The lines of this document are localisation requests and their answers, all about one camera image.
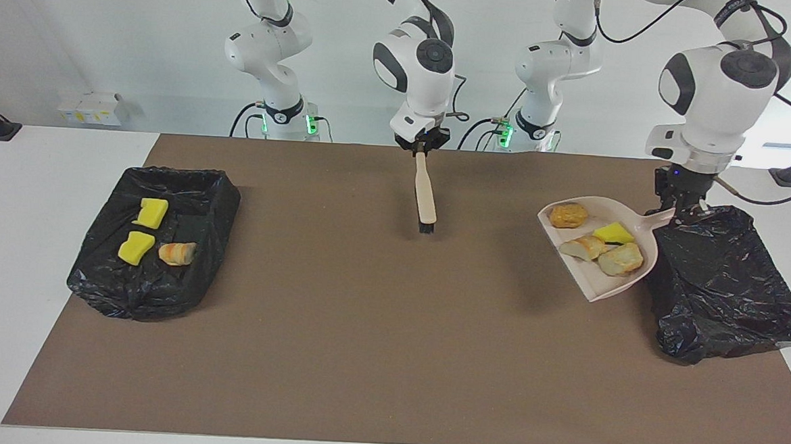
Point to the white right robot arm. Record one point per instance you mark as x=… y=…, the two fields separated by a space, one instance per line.
x=417 y=61

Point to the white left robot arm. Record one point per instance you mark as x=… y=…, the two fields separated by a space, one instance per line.
x=714 y=83

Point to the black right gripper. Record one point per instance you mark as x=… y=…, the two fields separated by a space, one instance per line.
x=440 y=136

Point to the small yellow sponge piece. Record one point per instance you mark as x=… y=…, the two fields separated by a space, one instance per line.
x=613 y=232

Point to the greenish tan foam chunk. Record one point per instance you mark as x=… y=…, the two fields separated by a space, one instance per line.
x=620 y=259

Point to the black bag lined bin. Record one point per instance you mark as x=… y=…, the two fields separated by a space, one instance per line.
x=736 y=301
x=108 y=288

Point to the brown table mat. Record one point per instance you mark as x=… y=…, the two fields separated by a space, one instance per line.
x=359 y=403

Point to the beige hand brush black bristles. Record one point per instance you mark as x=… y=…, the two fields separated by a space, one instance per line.
x=426 y=196

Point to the orange striped foam chunk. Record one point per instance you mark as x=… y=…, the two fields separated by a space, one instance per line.
x=584 y=247

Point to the beige plastic dustpan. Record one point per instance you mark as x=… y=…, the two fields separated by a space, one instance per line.
x=595 y=280

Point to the green and yellow sponge piece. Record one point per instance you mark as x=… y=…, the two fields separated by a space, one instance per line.
x=152 y=213

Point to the small white labelled box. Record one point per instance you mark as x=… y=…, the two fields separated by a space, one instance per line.
x=69 y=111

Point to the white cardboard box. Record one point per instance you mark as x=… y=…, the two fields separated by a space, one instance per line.
x=103 y=108

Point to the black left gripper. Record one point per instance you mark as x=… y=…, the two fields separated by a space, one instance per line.
x=681 y=189

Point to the peanut shaped brown foam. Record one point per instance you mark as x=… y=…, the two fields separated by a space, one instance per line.
x=568 y=216

